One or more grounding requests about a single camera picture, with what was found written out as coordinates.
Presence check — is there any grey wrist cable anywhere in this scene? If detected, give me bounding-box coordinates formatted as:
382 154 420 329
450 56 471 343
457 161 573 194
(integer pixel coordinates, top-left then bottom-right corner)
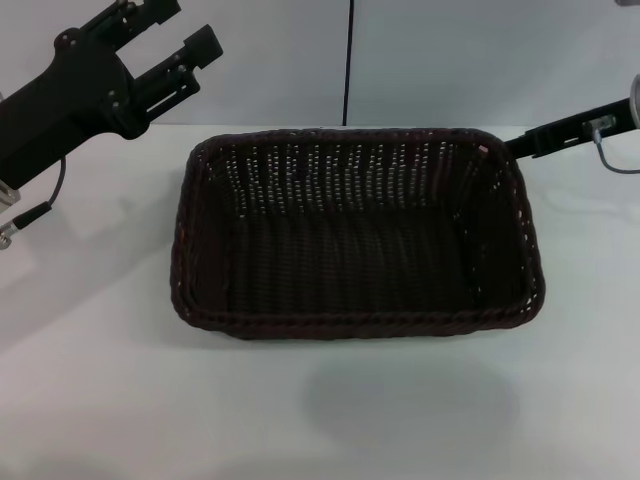
581 115 640 176
0 156 69 250

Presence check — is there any black vertical wall strip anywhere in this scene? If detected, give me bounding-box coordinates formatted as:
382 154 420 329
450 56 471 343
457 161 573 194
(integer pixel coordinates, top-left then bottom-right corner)
341 0 357 127

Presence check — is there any grey left wrist cable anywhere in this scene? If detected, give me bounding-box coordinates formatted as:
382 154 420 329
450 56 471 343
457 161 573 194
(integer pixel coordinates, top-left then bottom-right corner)
0 156 69 250

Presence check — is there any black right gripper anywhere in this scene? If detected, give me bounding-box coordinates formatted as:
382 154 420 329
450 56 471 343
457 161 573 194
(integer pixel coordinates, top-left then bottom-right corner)
503 97 637 162

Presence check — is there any grey right wrist cable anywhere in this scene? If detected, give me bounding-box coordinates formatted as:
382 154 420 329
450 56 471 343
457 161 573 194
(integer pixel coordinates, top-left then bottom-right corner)
581 115 640 176

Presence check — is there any dark brown wicker basket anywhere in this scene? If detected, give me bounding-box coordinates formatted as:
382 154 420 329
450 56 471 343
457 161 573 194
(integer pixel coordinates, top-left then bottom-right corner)
172 126 545 344

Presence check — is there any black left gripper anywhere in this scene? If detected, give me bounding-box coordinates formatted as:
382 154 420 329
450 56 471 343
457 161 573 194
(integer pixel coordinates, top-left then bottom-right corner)
0 0 224 192

